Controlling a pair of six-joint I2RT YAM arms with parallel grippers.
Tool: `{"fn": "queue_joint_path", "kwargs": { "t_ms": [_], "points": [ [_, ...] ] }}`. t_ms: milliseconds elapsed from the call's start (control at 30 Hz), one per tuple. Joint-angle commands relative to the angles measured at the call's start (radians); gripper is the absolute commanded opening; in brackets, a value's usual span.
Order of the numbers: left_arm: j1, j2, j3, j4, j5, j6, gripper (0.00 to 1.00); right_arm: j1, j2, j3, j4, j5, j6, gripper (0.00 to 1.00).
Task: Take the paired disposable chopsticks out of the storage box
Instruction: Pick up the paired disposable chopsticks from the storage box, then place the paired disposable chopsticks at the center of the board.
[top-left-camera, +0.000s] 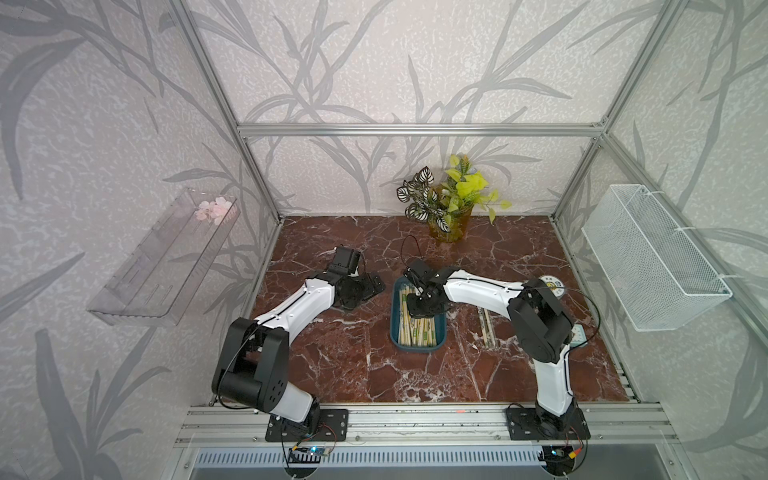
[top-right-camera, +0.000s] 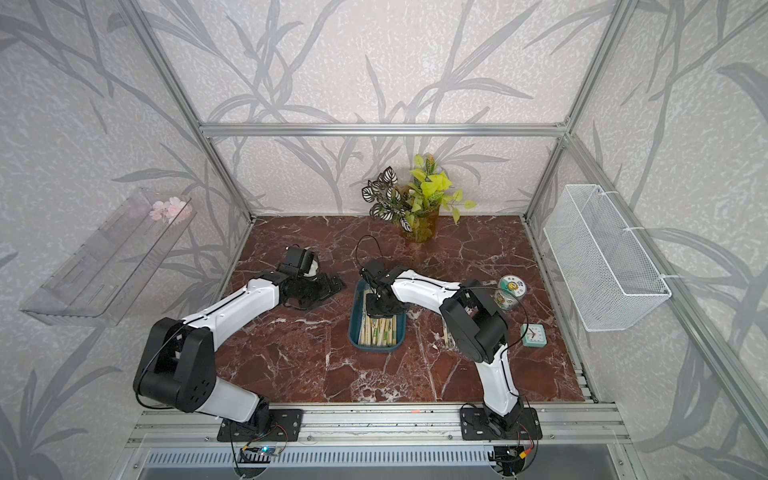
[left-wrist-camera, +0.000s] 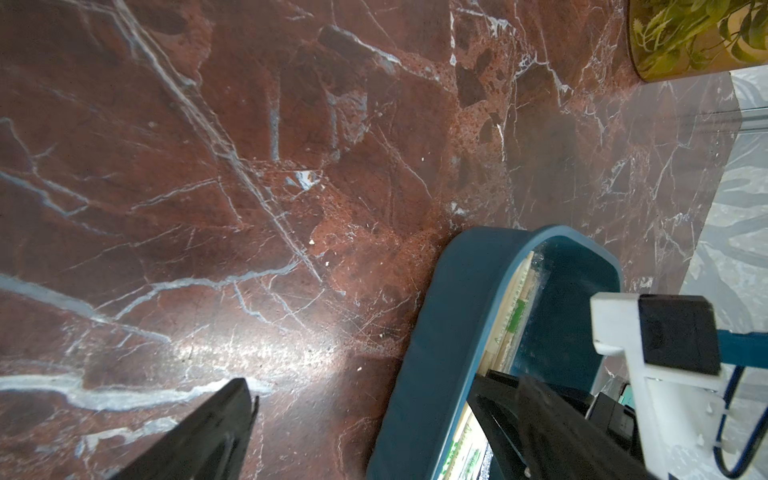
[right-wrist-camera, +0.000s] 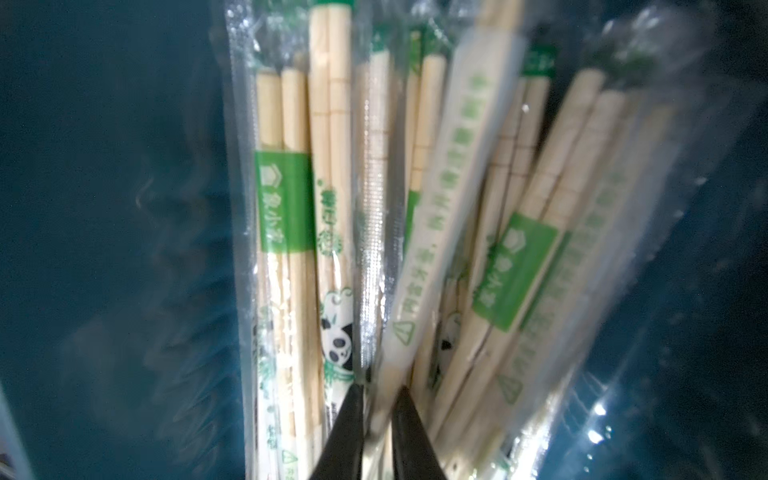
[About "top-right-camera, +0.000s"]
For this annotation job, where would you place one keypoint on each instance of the black mounting plate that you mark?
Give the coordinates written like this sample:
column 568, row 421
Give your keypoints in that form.
column 480, row 423
column 275, row 425

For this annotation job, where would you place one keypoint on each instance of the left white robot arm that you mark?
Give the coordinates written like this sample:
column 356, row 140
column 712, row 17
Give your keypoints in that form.
column 177, row 368

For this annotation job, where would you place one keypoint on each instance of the aluminium frame post right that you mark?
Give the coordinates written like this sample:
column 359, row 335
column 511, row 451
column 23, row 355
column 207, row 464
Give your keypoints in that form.
column 616, row 27

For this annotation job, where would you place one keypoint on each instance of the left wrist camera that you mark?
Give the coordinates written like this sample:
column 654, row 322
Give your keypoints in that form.
column 299, row 262

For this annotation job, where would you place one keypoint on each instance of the aluminium frame crossbar back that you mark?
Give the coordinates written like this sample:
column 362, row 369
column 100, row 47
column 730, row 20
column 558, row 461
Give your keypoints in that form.
column 382, row 129

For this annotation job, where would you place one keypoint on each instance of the aluminium frame post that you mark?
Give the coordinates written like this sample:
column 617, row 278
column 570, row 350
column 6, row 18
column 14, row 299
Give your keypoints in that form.
column 139, row 24
column 616, row 27

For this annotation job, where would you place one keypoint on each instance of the amber glass vase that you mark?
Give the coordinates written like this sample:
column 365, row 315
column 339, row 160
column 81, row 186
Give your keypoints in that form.
column 419, row 226

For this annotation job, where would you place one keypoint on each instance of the white wire mesh basket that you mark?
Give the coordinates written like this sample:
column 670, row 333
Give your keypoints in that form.
column 610, row 277

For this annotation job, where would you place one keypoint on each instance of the wrapped chopsticks in box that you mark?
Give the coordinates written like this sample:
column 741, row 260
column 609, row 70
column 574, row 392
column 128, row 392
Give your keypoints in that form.
column 377, row 332

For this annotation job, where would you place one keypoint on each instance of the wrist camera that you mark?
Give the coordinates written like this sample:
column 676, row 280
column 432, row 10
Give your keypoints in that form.
column 299, row 262
column 375, row 274

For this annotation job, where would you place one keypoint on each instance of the clear acrylic wall shelf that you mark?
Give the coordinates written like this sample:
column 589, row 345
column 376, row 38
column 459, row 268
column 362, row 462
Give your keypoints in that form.
column 100, row 282

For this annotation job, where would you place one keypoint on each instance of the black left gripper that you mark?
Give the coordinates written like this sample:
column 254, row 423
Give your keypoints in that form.
column 326, row 289

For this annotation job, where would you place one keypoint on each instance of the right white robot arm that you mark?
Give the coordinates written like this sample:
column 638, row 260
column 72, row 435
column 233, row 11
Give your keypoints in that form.
column 480, row 329

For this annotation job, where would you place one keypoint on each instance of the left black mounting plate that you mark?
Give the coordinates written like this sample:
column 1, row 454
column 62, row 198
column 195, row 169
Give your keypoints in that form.
column 275, row 425

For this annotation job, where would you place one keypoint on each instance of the small green square clock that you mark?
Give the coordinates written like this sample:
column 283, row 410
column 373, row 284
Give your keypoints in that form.
column 533, row 335

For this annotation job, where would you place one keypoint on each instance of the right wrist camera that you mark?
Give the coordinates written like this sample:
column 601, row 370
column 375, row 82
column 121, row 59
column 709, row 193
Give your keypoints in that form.
column 375, row 274

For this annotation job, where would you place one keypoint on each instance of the green artificial plant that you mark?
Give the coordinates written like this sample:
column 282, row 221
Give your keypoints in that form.
column 429, row 187

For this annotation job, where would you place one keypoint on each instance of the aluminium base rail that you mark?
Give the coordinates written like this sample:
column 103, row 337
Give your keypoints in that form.
column 389, row 424

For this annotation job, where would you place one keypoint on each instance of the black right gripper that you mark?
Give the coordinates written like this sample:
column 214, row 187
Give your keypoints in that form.
column 392, row 312

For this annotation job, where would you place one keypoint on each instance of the aluminium frame post left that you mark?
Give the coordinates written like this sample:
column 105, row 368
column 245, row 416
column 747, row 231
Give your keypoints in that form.
column 139, row 24

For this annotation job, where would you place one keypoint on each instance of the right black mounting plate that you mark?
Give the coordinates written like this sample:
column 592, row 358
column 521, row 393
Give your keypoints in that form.
column 480, row 423

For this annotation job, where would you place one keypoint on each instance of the pink artificial flower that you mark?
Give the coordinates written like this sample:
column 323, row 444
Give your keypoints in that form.
column 171, row 210

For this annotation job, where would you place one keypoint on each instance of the teal storage box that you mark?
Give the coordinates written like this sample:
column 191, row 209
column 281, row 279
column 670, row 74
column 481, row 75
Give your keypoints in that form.
column 355, row 320

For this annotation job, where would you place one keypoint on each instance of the left circuit board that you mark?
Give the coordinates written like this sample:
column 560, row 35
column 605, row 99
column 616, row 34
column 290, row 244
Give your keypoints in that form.
column 259, row 454

